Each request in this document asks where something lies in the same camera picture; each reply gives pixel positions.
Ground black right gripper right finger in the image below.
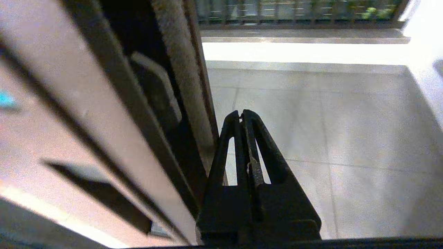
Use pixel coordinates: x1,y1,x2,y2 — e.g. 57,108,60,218
242,109,322,240

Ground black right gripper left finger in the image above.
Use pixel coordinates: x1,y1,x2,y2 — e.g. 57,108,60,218
197,110,252,243

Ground brown-framed sliding glass door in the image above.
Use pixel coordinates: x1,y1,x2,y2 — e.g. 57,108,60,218
0,0,222,248

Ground long stone railing sill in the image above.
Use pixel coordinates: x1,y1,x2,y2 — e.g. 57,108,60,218
200,28,412,45

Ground wide dark metal balcony railing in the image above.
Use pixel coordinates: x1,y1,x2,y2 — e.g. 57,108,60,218
196,0,412,29

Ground green balcony plants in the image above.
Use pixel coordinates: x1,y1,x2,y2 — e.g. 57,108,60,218
362,7,395,20

